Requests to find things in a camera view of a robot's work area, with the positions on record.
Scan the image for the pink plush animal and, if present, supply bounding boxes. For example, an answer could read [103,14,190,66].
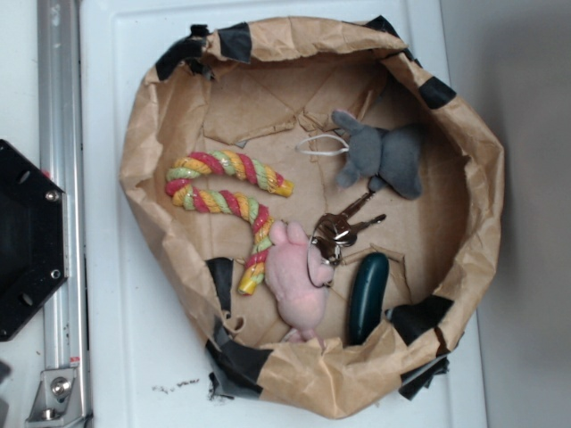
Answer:
[265,221,334,345]

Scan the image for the gray plush animal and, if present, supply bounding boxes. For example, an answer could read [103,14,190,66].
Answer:
[318,110,424,200]

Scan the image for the dark green oblong object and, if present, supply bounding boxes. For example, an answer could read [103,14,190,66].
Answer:
[348,252,390,345]

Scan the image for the brown paper bag bin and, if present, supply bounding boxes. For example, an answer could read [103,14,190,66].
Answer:
[120,17,504,419]

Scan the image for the white tray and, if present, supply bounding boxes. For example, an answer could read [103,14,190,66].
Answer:
[79,0,489,428]

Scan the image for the silver keys on ring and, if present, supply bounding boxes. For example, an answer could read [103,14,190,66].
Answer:
[310,191,386,268]

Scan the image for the multicolour twisted rope toy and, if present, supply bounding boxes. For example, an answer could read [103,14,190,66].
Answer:
[165,150,294,295]

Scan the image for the aluminium rail profile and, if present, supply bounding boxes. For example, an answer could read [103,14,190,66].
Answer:
[36,0,90,384]

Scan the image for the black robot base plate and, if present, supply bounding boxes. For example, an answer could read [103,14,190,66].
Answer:
[1,140,67,342]

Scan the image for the metal corner bracket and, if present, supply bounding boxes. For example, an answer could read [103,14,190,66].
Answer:
[25,367,91,427]

